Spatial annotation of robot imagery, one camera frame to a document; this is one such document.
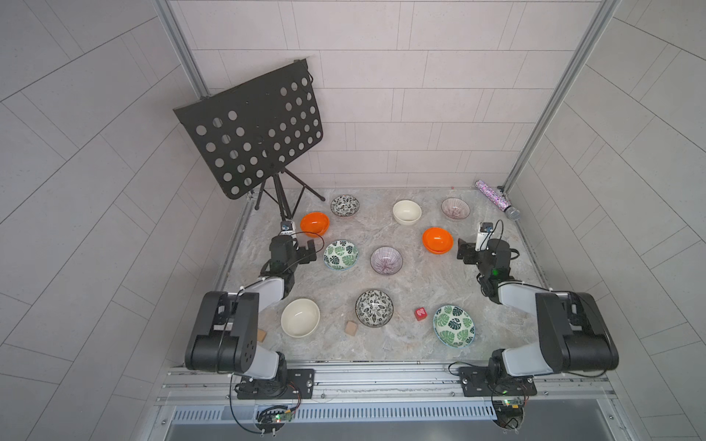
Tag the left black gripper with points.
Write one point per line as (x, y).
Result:
(305, 253)

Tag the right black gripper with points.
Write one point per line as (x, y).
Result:
(468, 251)

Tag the orange bowl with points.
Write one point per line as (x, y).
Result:
(315, 224)
(437, 240)

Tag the green leaf bowl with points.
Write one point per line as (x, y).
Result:
(453, 326)
(341, 255)

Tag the cream bowl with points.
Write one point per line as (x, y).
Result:
(407, 212)
(300, 318)

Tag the purple striped bowl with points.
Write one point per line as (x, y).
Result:
(386, 261)
(455, 209)

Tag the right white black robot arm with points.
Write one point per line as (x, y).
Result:
(572, 334)

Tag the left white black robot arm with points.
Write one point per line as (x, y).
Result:
(224, 335)

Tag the purple glitter tube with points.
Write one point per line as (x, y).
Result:
(498, 200)

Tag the far black floral bowl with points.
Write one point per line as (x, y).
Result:
(344, 206)

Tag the black floral bowl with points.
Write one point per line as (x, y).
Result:
(374, 308)
(344, 206)

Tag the red die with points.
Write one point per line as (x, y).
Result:
(421, 314)

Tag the small wooden cube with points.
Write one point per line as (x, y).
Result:
(351, 328)

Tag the near black floral bowl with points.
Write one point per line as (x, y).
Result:
(374, 308)

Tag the black perforated music stand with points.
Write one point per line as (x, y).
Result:
(249, 134)

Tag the left circuit board connector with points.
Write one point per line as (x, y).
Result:
(270, 420)

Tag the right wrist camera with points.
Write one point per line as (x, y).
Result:
(485, 231)

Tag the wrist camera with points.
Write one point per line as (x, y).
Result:
(485, 231)
(287, 228)

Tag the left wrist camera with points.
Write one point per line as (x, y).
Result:
(287, 228)

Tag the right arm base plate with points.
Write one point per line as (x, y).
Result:
(483, 382)

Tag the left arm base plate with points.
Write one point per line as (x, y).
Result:
(297, 384)

